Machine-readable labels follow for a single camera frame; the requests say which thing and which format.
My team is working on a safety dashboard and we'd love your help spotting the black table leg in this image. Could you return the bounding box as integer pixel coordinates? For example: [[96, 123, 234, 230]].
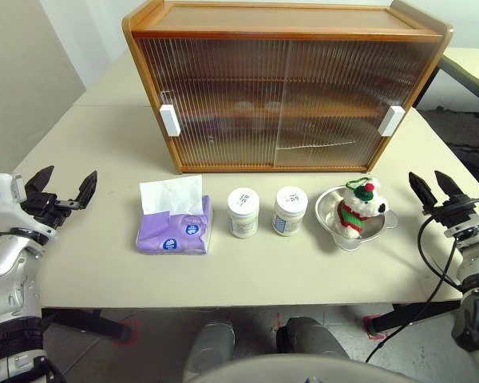
[[373, 299, 464, 335], [42, 309, 132, 343]]

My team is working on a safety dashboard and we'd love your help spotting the silver metal bowl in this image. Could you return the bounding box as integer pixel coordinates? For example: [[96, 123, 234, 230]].
[[314, 185, 400, 252]]

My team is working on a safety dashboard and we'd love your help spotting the white rectangular door handle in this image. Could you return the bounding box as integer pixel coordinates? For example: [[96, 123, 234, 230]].
[[159, 102, 180, 138], [377, 105, 406, 137]]

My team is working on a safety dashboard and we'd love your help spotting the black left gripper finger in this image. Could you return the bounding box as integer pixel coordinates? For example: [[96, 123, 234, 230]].
[[73, 170, 99, 210], [25, 166, 56, 196]]

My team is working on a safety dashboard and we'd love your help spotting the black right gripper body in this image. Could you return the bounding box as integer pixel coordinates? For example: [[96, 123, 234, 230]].
[[422, 196, 479, 232]]

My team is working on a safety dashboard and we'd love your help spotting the dark grey rounded shape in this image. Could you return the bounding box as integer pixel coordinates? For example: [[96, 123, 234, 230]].
[[276, 317, 350, 360], [189, 318, 236, 374]]

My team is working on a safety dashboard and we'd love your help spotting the ribbed clear sliding door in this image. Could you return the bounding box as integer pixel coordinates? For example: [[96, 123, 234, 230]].
[[275, 38, 440, 168], [135, 38, 291, 168]]

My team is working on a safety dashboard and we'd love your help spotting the cream side table black frame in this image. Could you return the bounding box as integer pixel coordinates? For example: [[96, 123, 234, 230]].
[[438, 47, 479, 113]]

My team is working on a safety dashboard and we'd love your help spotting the white plush dog toy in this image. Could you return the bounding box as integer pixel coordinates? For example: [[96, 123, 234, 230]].
[[334, 177, 390, 240]]

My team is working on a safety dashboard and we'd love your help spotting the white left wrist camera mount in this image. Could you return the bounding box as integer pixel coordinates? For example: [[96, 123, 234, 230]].
[[0, 172, 59, 244]]

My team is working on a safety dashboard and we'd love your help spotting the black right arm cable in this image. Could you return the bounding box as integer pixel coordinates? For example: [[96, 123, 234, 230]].
[[365, 195, 479, 364]]

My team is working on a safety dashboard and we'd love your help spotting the pale curved robot torso rim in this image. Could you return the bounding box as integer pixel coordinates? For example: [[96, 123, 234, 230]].
[[191, 353, 412, 383]]

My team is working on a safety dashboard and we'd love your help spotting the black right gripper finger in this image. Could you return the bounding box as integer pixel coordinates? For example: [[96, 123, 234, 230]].
[[408, 171, 437, 217], [434, 170, 470, 203]]

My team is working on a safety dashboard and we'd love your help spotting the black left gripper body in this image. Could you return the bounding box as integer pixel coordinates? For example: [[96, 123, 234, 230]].
[[22, 190, 79, 231]]

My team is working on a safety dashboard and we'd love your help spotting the wooden cabinet with shelf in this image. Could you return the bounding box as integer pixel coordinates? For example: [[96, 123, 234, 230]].
[[121, 0, 455, 175]]

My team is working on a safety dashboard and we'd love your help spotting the white jar with white lid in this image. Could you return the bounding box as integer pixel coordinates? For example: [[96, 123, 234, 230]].
[[226, 187, 260, 239], [271, 186, 308, 237]]

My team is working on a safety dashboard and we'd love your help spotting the purple tissue pack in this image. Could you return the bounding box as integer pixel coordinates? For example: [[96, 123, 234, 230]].
[[135, 173, 215, 255]]

